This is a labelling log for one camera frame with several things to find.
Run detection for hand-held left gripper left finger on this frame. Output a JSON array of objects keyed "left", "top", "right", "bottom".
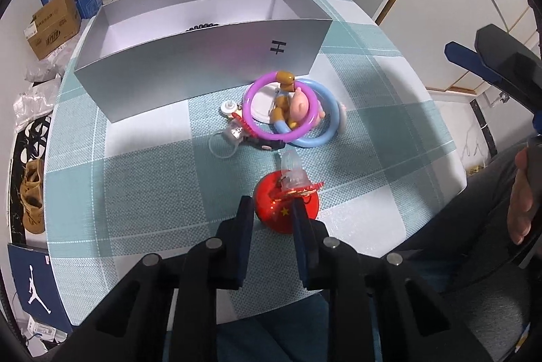
[{"left": 51, "top": 196, "right": 255, "bottom": 362}]

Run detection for white labelled packets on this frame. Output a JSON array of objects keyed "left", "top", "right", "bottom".
[{"left": 19, "top": 315, "right": 68, "bottom": 346}]

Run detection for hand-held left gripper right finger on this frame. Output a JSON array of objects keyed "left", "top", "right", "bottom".
[{"left": 292, "top": 199, "right": 494, "bottom": 362}]

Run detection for person's right hand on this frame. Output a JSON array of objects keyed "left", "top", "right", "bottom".
[{"left": 506, "top": 175, "right": 537, "bottom": 247}]

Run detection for white round lid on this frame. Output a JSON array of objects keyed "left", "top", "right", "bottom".
[{"left": 243, "top": 82, "right": 293, "bottom": 126}]

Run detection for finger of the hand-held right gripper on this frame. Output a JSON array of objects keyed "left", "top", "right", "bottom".
[
  {"left": 444, "top": 23, "right": 542, "bottom": 136},
  {"left": 526, "top": 0, "right": 542, "bottom": 49}
]

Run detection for purple ring bracelet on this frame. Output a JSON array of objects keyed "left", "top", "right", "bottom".
[{"left": 247, "top": 70, "right": 319, "bottom": 142}]

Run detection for person's grey clothing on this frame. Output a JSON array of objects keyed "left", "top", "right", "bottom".
[{"left": 398, "top": 142, "right": 535, "bottom": 362}]

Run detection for black hair clip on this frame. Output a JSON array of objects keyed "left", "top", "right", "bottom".
[{"left": 243, "top": 134, "right": 286, "bottom": 151}]

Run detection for blue ring bracelet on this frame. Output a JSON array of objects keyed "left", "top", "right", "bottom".
[{"left": 275, "top": 78, "right": 341, "bottom": 148}]

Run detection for brown bear charm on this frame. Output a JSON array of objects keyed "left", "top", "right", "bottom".
[{"left": 271, "top": 89, "right": 297, "bottom": 130}]

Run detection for brown cardboard box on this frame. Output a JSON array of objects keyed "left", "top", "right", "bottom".
[{"left": 23, "top": 0, "right": 82, "bottom": 60}]

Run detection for brown shoes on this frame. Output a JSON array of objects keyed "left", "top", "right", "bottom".
[{"left": 21, "top": 159, "right": 47, "bottom": 234}]

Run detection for red white charm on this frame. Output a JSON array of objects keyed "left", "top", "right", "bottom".
[{"left": 220, "top": 100, "right": 247, "bottom": 128}]

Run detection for clear plastic bag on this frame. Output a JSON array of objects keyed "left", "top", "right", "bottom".
[{"left": 13, "top": 80, "right": 62, "bottom": 122}]

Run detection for red round badge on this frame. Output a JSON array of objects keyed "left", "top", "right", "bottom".
[{"left": 253, "top": 171, "right": 321, "bottom": 235}]

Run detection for silver grey cardboard box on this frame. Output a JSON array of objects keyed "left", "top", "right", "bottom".
[{"left": 74, "top": 0, "right": 333, "bottom": 125}]

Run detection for clear claw hair clip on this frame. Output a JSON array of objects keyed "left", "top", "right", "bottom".
[{"left": 271, "top": 151, "right": 325, "bottom": 203}]

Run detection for teal checkered tablecloth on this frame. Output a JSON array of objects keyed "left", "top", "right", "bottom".
[{"left": 44, "top": 0, "right": 468, "bottom": 329}]

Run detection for blue shoe box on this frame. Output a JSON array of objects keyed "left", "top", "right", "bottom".
[{"left": 7, "top": 243, "right": 74, "bottom": 335}]

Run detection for pink pig charm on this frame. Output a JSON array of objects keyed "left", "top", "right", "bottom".
[{"left": 288, "top": 87, "right": 327, "bottom": 130}]

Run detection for white plastic bag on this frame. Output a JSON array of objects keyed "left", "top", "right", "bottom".
[{"left": 25, "top": 59, "right": 65, "bottom": 84}]

